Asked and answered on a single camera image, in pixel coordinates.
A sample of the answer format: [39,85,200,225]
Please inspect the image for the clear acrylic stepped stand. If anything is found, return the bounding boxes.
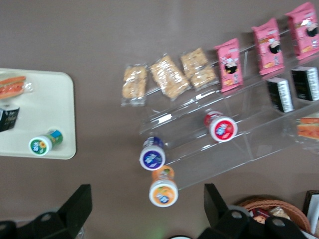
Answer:
[138,27,319,191]

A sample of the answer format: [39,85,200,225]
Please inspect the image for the orange gum bottle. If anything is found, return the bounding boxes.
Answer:
[149,165,179,208]

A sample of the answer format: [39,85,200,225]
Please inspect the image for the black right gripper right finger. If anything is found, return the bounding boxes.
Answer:
[199,183,265,239]

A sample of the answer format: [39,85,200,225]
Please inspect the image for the white rectangular bin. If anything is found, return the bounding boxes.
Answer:
[306,196,319,235]

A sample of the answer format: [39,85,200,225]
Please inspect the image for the red gum bottle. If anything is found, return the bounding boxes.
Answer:
[203,111,238,142]

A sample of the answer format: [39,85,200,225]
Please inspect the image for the small black box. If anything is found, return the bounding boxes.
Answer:
[267,77,295,113]
[0,104,20,132]
[291,66,319,102]

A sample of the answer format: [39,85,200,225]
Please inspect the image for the clear-wrapped peanut brittle bar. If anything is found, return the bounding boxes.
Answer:
[149,55,192,101]
[180,47,220,91]
[121,64,148,107]

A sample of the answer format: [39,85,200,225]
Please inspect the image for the blue gum bottle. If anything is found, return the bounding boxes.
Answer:
[139,136,166,171]

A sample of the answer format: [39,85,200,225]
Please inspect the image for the pink snack packet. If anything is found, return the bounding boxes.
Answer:
[285,1,319,61]
[251,17,286,76]
[213,38,244,93]

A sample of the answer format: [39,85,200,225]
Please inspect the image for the red cookie box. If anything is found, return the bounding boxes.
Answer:
[249,208,269,225]

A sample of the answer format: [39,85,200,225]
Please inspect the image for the green gum bottle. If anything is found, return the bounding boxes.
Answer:
[28,129,64,157]

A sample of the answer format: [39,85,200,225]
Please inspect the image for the round brown wicker basket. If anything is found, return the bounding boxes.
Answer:
[238,198,312,235]

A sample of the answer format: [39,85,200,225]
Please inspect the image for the cream plastic tray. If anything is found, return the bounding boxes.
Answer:
[0,67,77,160]

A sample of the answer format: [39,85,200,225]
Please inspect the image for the clear bag beige snacks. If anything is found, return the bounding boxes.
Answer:
[269,206,291,221]

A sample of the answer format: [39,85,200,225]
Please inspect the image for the wrapped triangle sandwich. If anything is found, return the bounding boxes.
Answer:
[0,76,34,100]
[284,112,319,155]

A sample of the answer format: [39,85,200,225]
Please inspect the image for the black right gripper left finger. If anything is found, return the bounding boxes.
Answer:
[16,184,93,239]

